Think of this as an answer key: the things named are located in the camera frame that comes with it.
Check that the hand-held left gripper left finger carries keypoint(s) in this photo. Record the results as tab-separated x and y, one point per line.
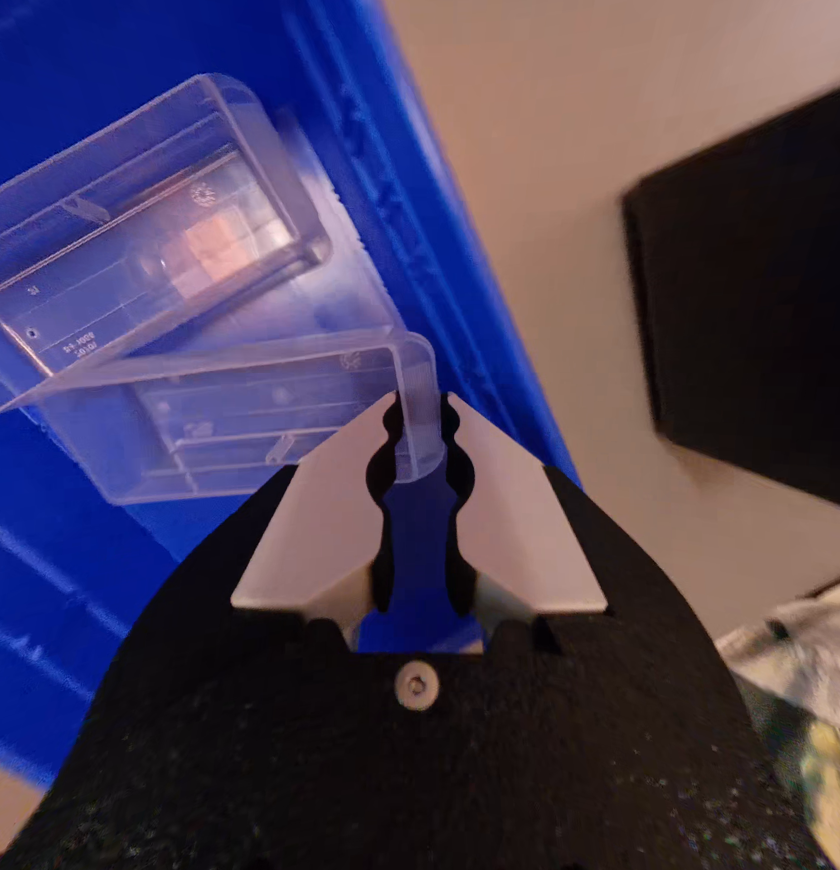
311	544

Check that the clear plastic drawer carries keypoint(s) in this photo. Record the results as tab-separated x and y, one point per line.
120	272
256	421

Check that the black drawer cabinet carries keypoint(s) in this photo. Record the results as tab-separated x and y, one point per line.
753	306

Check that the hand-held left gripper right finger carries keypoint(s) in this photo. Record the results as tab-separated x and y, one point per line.
528	544

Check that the large shallow blue bin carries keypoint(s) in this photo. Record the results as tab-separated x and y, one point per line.
86	612

